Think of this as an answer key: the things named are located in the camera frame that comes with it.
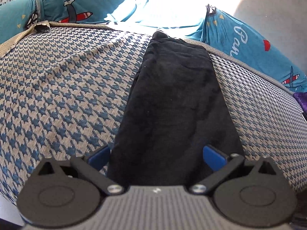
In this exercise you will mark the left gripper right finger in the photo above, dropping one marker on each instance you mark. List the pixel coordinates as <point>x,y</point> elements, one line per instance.
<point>249,193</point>

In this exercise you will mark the smartphone with gold edge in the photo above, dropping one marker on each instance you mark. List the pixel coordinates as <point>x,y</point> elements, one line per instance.
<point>304,116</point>

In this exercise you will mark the houndstooth blue beige mattress cover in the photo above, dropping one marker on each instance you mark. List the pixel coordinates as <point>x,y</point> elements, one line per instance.
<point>63,92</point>

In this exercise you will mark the blue airplane print pillow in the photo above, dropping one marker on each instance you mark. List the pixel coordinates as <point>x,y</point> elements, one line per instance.
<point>183,15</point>
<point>240,41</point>

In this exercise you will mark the purple floral cloth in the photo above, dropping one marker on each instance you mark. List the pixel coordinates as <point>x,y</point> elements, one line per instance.
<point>301,98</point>

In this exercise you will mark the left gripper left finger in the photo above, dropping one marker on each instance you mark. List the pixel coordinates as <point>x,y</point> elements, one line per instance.
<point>65,193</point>

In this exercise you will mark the black garment with white stripes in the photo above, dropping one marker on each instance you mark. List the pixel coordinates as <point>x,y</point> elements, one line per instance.
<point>175,108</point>

